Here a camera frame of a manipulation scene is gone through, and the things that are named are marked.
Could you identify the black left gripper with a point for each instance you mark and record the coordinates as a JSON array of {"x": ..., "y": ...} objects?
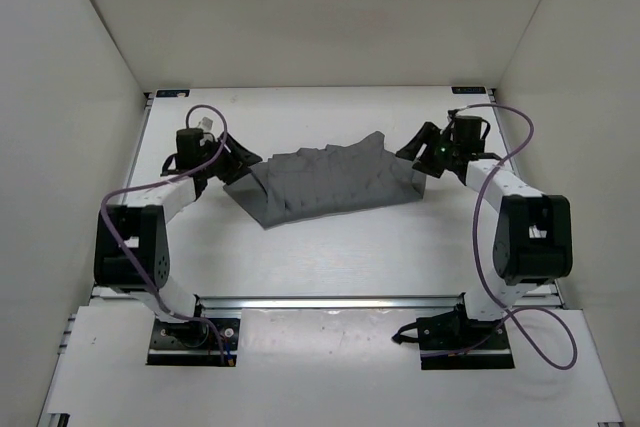
[{"x": 241, "y": 156}]

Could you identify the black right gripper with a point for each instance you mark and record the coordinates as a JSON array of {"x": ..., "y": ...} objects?
[{"x": 427, "y": 134}]

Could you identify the grey pleated skirt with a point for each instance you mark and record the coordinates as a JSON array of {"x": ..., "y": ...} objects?
[{"x": 311, "y": 183}]

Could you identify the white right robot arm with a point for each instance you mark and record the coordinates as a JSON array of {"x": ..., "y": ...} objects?
[{"x": 532, "y": 245}]

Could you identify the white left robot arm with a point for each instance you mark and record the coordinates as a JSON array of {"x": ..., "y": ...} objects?
[{"x": 132, "y": 248}]

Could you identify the blue right corner label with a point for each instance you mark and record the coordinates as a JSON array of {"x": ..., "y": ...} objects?
[{"x": 468, "y": 90}]

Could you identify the blue corner label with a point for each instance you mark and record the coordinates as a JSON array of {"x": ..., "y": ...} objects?
[
  {"x": 172, "y": 93},
  {"x": 468, "y": 90}
]

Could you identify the blue left corner label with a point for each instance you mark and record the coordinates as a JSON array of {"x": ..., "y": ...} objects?
[{"x": 172, "y": 93}]

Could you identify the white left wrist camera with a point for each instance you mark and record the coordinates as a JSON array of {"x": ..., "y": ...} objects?
[{"x": 205, "y": 124}]

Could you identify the aluminium front table rail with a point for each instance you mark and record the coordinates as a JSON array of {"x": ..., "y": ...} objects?
[{"x": 328, "y": 302}]

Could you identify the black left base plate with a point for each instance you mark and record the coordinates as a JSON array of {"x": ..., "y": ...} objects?
[{"x": 194, "y": 344}]

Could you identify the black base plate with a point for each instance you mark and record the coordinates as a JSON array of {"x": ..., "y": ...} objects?
[
  {"x": 194, "y": 344},
  {"x": 448, "y": 342}
]

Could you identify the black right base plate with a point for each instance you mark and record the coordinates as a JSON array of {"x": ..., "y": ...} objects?
[{"x": 448, "y": 342}]

